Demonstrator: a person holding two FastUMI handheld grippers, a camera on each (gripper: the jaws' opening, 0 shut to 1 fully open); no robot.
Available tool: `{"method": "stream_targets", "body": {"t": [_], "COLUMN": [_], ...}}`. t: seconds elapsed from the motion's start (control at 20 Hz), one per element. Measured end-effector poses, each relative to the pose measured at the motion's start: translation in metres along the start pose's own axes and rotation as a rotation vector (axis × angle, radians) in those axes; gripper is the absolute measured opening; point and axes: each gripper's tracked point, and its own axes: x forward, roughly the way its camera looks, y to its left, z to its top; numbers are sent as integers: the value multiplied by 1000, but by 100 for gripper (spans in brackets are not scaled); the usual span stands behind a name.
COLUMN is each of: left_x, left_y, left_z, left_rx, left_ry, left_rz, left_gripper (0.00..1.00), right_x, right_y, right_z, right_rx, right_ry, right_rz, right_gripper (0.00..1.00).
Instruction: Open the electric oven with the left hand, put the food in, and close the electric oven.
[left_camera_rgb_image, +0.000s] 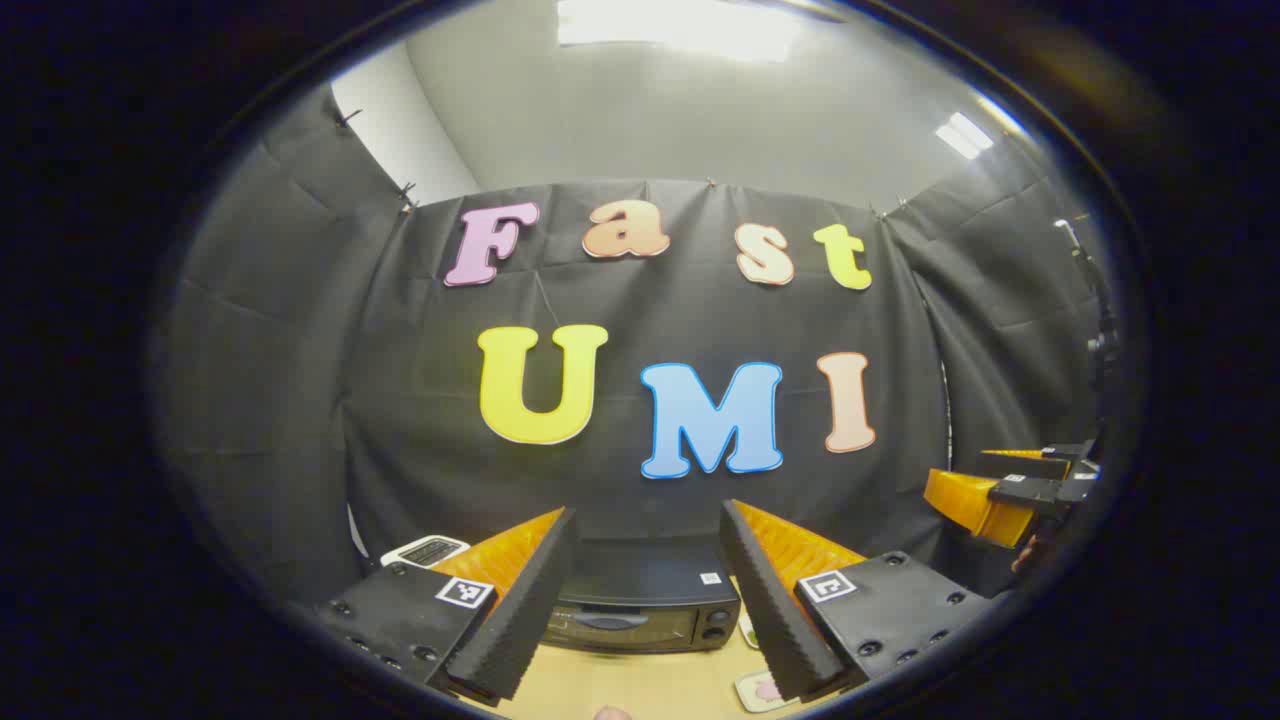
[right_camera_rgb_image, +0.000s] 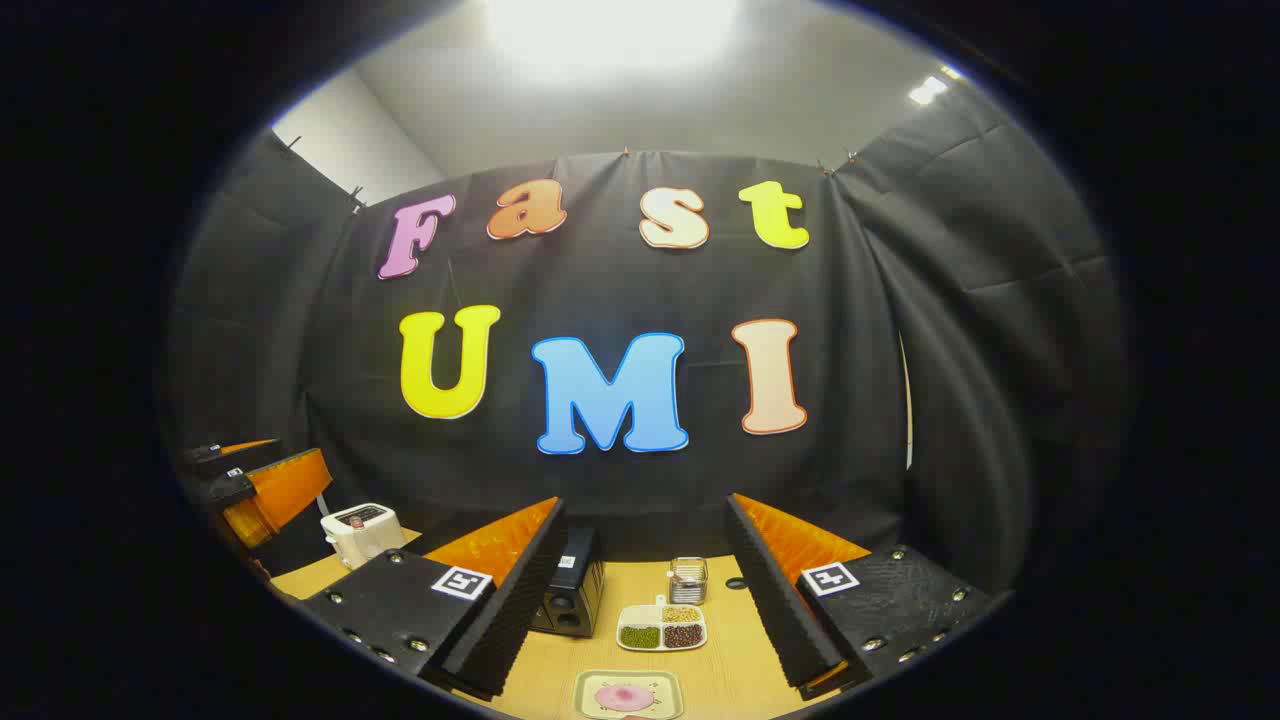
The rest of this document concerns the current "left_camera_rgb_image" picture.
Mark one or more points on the white divided tray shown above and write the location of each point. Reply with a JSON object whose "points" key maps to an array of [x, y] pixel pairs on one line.
{"points": [[748, 630]]}

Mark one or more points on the small white appliance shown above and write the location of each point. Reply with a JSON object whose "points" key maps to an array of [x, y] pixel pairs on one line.
{"points": [[425, 550]]}

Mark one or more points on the small ceiling light panel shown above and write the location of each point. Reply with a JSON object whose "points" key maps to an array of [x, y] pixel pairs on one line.
{"points": [[965, 135]]}

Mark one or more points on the square white plate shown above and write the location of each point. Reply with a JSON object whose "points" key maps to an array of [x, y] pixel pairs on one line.
{"points": [[750, 698]]}

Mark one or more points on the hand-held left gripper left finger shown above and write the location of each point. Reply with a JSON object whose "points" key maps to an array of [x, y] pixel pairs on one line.
{"points": [[520, 620]]}

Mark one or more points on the large ceiling light panel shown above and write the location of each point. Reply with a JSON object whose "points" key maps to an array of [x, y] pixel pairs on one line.
{"points": [[680, 25]]}

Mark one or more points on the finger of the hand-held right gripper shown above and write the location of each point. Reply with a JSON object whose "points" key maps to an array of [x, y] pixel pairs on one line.
{"points": [[1025, 495], [1025, 466]]}

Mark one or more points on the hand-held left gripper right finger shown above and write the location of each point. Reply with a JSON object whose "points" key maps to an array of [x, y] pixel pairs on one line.
{"points": [[775, 620]]}

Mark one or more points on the dark tripod stand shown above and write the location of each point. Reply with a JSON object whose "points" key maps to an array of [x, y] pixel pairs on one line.
{"points": [[1100, 340]]}

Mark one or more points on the black electric oven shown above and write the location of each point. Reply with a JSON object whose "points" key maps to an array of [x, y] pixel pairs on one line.
{"points": [[640, 580]]}

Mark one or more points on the pink ham slice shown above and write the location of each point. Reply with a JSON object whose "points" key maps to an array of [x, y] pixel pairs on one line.
{"points": [[768, 690]]}

